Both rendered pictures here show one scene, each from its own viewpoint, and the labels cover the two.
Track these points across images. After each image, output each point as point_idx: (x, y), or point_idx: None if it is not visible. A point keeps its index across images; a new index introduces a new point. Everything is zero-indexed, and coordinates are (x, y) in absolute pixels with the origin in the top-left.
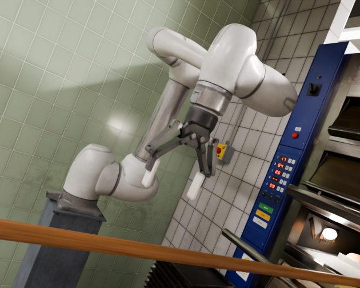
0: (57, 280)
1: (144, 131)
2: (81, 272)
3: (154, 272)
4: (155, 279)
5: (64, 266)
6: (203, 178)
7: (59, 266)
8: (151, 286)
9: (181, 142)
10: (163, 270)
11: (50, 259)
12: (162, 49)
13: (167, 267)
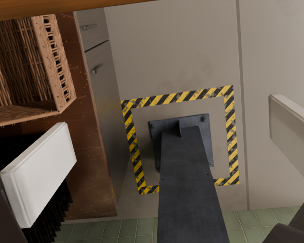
0: (185, 213)
1: None
2: (158, 226)
3: (48, 235)
4: (46, 225)
5: (185, 228)
6: (14, 163)
7: (192, 227)
8: (52, 220)
9: None
10: (34, 232)
11: (207, 232)
12: None
13: (28, 233)
